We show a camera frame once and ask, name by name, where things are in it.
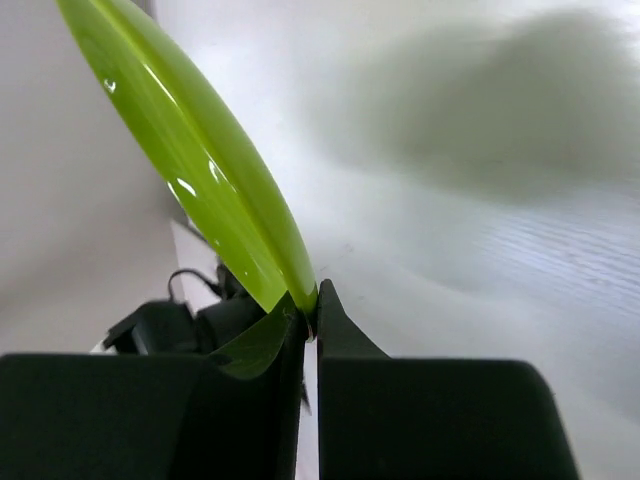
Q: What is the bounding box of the green plastic plate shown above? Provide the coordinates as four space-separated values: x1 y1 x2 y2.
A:
55 0 320 314

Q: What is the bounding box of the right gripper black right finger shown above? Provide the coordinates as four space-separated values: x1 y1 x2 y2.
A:
317 280 579 479

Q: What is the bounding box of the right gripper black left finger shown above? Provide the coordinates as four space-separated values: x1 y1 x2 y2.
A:
1 296 305 479

